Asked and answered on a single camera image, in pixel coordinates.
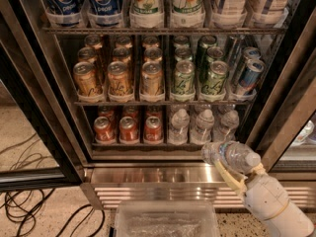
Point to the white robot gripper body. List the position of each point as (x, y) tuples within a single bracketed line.
[(264, 194)]

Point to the clear plastic water bottle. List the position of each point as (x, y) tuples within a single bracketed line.
[(233, 155)]

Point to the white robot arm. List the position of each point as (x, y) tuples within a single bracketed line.
[(293, 222)]

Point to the glass fridge door right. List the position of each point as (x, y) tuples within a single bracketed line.
[(286, 103)]

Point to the glass fridge door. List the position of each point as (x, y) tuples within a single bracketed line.
[(35, 74), (286, 103)]

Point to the clear water bottle behind right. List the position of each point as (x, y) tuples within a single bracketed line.
[(225, 129)]

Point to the clear water bottle front middle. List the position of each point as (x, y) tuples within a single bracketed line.
[(201, 131)]

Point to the clear water bottle front left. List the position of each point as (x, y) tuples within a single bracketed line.
[(178, 127)]

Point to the steel fridge vent grille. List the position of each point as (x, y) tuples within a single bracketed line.
[(109, 196)]

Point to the glass fridge door left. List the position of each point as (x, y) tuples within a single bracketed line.
[(35, 74)]

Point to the Pepsi bottle right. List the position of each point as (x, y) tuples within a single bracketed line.
[(105, 13)]

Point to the blue energy drink can front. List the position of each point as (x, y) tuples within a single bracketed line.
[(249, 76)]

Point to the blue energy drink can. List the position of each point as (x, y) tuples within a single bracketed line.
[(247, 53), (249, 76)]

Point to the green LaCroix can front right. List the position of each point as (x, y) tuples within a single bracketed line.
[(216, 76)]

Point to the green lacroix can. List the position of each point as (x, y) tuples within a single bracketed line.
[(184, 74), (216, 76)]

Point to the red soda can front right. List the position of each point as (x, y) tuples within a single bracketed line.
[(153, 133)]

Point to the red soda can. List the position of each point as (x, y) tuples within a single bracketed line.
[(128, 130), (153, 111), (108, 112), (104, 131), (131, 111), (153, 133)]

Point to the red soda can back right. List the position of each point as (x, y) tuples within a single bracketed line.
[(153, 111)]

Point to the clear plastic bin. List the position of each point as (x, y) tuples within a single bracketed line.
[(166, 218)]

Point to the blue energy drink can behind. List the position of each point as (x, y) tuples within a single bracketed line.
[(247, 53)]

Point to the green LaCroix can front left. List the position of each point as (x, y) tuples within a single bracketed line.
[(184, 74)]

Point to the green can third row right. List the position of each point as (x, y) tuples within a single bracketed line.
[(203, 44)]

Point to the green can third row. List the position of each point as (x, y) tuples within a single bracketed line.
[(181, 41), (203, 44)]

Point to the red soda can front middle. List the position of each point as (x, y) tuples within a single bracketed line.
[(128, 130)]

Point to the green can second row right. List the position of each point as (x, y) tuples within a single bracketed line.
[(213, 53)]

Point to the green can second row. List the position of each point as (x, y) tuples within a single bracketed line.
[(183, 53), (213, 53)]

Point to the red soda can back middle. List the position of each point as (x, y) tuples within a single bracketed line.
[(131, 111)]

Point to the orange LaCroix can front right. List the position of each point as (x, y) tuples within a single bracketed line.
[(152, 78)]

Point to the orange lacroix can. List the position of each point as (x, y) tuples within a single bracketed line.
[(86, 79), (152, 78), (118, 75)]

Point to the green can second row left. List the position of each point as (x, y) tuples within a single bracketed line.
[(183, 53)]

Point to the red soda can front left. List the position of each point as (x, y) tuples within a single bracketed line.
[(104, 131)]

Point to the green can third row left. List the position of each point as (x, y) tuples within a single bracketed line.
[(181, 41)]

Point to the red soda can back left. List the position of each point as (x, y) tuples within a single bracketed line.
[(108, 112)]

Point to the orange can second row right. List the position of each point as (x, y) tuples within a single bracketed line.
[(153, 54)]

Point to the orange can second row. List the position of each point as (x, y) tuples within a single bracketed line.
[(88, 54), (122, 54), (153, 54)]

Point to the orange LaCroix can front middle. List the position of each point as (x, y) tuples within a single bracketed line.
[(118, 75)]

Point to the orange can third row right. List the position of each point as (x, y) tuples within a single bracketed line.
[(150, 41)]

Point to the orange can third row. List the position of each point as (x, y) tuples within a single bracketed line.
[(124, 41), (93, 41), (150, 41)]

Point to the orange can second row middle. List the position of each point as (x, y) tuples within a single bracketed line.
[(122, 54)]

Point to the orange can third row middle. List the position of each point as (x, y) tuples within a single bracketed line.
[(124, 41)]

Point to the orange LaCroix can front left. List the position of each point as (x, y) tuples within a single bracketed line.
[(86, 79)]

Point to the orange can second row left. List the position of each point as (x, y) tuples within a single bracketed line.
[(88, 54)]

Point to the orange can third row left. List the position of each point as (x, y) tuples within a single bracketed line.
[(93, 41)]

